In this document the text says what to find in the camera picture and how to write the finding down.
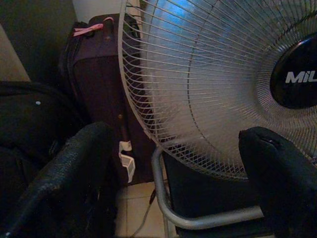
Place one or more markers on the dark purple suitcase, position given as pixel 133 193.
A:
pixel 99 86

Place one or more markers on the pink ribbon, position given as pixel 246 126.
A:
pixel 89 28

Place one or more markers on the grey metal tube chair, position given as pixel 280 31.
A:
pixel 198 196

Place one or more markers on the black bag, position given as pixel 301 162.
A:
pixel 29 119

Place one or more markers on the white luggage tag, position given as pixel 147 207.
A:
pixel 127 166

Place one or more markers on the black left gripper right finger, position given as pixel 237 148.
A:
pixel 280 178

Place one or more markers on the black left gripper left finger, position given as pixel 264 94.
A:
pixel 64 163

